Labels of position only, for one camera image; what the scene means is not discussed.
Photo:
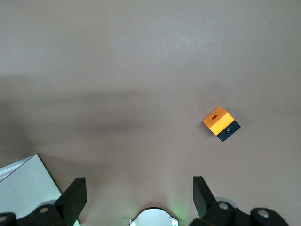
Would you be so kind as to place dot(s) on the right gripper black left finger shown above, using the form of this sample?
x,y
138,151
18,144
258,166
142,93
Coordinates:
x,y
73,200

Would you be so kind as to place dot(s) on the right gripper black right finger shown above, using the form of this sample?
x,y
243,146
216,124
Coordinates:
x,y
204,202

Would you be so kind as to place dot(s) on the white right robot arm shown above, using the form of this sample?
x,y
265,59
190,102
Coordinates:
x,y
152,217

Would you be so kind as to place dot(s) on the white drawer cabinet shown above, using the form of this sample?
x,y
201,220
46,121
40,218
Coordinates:
x,y
23,183

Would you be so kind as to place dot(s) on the orange and black button box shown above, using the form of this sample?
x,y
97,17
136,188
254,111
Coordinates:
x,y
218,122

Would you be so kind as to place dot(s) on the brown table cover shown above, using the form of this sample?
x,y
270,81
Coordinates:
x,y
117,70

